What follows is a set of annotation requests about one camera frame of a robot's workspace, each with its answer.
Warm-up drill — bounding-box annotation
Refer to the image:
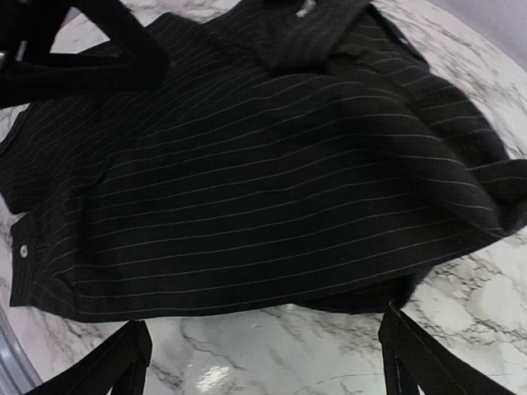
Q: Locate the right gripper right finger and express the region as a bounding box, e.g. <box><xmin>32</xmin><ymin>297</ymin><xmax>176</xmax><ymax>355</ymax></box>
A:
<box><xmin>378</xmin><ymin>304</ymin><xmax>511</xmax><ymax>395</ymax></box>

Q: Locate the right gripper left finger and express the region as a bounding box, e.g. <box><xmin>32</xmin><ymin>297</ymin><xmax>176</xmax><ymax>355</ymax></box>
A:
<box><xmin>59</xmin><ymin>320</ymin><xmax>152</xmax><ymax>395</ymax></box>

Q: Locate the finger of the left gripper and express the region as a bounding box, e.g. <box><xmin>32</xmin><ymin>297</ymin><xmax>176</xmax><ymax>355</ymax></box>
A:
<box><xmin>53</xmin><ymin>1</ymin><xmax>170</xmax><ymax>74</ymax></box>

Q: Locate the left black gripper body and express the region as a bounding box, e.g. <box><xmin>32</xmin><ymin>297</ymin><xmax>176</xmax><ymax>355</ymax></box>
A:
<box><xmin>1</xmin><ymin>1</ymin><xmax>124</xmax><ymax>109</ymax></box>

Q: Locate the black pinstriped long sleeve shirt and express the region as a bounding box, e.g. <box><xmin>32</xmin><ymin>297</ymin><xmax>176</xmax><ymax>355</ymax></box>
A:
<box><xmin>1</xmin><ymin>1</ymin><xmax>526</xmax><ymax>323</ymax></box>

